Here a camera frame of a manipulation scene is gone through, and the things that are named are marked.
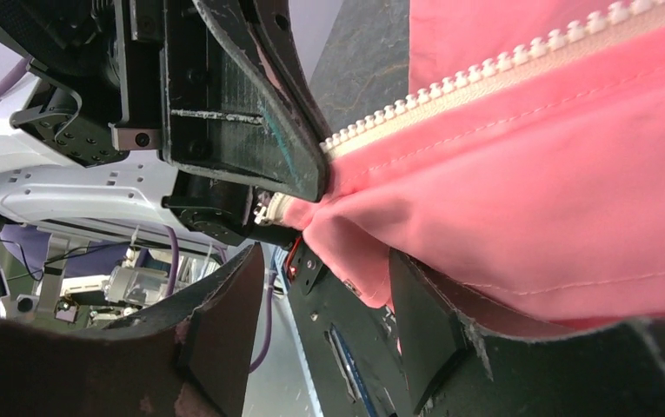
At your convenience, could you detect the pink zip-up jacket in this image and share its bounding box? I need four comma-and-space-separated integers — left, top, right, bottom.
266, 1, 665, 328

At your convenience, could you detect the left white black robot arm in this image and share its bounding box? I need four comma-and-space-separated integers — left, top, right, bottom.
0, 1, 329, 247

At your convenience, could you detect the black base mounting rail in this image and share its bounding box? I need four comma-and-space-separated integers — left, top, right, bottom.
281, 240, 414, 416

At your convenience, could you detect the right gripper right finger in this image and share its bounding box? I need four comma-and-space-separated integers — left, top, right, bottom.
389, 250, 665, 416

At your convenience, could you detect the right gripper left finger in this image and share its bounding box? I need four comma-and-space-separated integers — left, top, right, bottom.
0, 244, 264, 416

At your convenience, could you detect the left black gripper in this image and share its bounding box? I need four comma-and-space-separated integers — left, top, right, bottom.
0, 1, 329, 202

